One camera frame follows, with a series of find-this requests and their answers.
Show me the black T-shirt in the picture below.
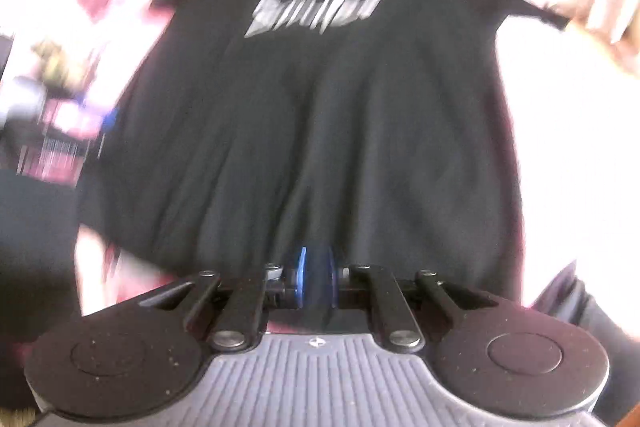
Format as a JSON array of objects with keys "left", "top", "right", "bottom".
[{"left": 75, "top": 0, "right": 571, "bottom": 308}]

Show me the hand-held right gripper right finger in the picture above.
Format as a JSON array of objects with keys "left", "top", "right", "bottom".
[{"left": 320, "top": 247, "right": 501, "bottom": 353}]

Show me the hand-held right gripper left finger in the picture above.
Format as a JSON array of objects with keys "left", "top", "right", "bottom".
[{"left": 135, "top": 247, "right": 308, "bottom": 353}]

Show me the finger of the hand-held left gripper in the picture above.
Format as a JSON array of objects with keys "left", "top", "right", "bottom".
[{"left": 100, "top": 104, "right": 121, "bottom": 135}]

